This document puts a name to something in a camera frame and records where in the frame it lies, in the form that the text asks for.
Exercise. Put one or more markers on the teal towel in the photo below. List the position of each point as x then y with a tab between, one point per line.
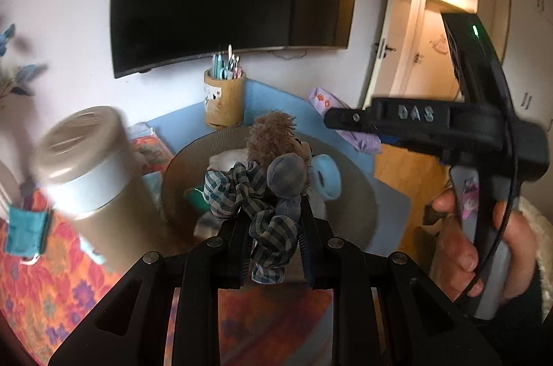
27	232

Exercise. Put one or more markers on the bamboo pen holder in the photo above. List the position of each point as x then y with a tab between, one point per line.
224	90

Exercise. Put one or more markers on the white door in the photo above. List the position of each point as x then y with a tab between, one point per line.
413	58

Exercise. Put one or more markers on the floral orange tablecloth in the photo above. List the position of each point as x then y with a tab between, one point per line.
258	324

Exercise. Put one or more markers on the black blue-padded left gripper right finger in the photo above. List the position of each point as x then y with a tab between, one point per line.
387	311

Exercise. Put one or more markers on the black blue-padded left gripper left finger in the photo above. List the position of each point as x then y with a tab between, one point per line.
164	299

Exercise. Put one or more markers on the brown plush toy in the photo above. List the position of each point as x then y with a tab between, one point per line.
273	135

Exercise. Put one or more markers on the blue white artificial flowers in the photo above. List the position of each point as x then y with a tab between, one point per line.
17	80

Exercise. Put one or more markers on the blue plush toy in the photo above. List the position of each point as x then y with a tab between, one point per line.
287	179

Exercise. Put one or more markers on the beige cylindrical air purifier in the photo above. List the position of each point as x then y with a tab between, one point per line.
89	171

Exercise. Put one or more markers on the round brown basket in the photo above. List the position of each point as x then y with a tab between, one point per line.
353	217

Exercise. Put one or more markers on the plaid scrunchie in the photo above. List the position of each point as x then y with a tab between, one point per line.
244	188

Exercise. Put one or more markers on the purple patterned pack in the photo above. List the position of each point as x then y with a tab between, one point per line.
344	121

